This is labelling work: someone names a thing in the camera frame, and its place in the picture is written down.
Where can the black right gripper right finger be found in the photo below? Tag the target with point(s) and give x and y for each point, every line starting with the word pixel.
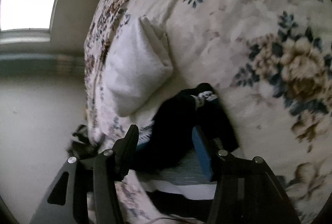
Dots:
pixel 247 191

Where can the black grey striped sock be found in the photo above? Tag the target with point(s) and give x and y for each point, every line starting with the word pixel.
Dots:
pixel 182 191

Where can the black bag on floor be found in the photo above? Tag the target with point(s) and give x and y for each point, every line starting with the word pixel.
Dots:
pixel 80 146

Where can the white floral bed blanket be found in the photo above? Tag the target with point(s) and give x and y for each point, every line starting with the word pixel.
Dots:
pixel 269 62

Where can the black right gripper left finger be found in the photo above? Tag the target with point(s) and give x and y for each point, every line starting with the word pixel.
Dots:
pixel 65 201

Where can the black teal zigzag sock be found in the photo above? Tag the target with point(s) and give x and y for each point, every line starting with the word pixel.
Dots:
pixel 167 138

